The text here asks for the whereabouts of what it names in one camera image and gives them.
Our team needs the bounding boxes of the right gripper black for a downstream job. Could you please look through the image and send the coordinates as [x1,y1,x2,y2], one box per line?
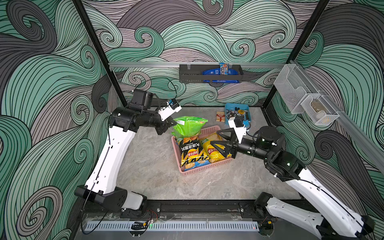
[213,126,271,162]

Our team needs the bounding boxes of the yellow potato chips bag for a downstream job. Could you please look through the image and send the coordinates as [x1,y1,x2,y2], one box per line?
[199,133,226,164]

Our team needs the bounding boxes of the green potato chips bag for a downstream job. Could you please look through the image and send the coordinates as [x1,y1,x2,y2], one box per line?
[172,116,208,138]

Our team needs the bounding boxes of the black potato chips bag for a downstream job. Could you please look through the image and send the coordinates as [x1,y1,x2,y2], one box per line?
[177,136,210,167]

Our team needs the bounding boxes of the blue potato chips bag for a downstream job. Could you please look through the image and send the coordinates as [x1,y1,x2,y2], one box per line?
[184,160,211,172]

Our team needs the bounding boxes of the pink plastic basket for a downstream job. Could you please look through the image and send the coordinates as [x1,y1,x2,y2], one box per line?
[171,126,233,176]

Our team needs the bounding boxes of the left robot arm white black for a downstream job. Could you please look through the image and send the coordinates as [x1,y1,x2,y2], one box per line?
[75,90,182,212]

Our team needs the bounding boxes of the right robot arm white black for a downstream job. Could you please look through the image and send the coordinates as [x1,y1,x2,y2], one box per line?
[211,126,375,240]

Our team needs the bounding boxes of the small red beige snack box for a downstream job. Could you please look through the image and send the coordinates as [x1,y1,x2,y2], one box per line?
[216,111,226,122]

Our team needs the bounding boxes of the blue tray with small items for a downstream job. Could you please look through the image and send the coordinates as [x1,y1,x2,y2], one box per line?
[225,103,252,128]

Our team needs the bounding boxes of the blue cookie package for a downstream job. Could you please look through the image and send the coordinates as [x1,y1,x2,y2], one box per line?
[202,68,240,83]

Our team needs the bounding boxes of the small blue snack pack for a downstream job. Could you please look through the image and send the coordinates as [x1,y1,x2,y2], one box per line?
[220,63,229,75]

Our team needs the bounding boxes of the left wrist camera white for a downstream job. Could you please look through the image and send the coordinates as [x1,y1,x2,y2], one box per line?
[158,99,182,122]

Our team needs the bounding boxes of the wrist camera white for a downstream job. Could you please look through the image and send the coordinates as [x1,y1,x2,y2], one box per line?
[158,99,182,122]
[228,116,247,144]

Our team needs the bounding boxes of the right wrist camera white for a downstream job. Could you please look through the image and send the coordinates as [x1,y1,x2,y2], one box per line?
[228,116,247,144]

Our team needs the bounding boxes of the black wall shelf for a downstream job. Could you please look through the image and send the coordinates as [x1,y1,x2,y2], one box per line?
[179,64,244,83]

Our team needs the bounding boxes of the back aluminium rail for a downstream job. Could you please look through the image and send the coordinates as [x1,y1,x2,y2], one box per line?
[109,61,285,69]

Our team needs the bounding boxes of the aluminium rail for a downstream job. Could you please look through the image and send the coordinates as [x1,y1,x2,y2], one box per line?
[109,61,285,69]
[290,60,384,174]

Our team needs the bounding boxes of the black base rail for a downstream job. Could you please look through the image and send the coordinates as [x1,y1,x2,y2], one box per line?
[80,199,313,219]

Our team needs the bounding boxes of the large clear wall bin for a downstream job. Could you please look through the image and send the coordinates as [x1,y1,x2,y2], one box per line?
[274,64,316,114]

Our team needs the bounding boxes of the small clear wall bin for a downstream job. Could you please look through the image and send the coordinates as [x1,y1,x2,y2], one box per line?
[301,94,340,126]

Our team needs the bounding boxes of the white slotted cable duct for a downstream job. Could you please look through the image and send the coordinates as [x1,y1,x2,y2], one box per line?
[85,221,260,232]

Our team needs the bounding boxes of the right aluminium rail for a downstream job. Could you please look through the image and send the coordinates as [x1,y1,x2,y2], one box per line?
[290,60,384,174]

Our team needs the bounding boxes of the right black frame post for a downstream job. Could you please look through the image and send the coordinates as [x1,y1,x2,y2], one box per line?
[262,0,331,108]

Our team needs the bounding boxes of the black frame post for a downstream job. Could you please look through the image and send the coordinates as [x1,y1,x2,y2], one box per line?
[72,0,128,107]
[262,0,331,108]

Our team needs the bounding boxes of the left black frame post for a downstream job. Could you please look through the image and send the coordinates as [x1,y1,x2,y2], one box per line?
[72,0,128,107]

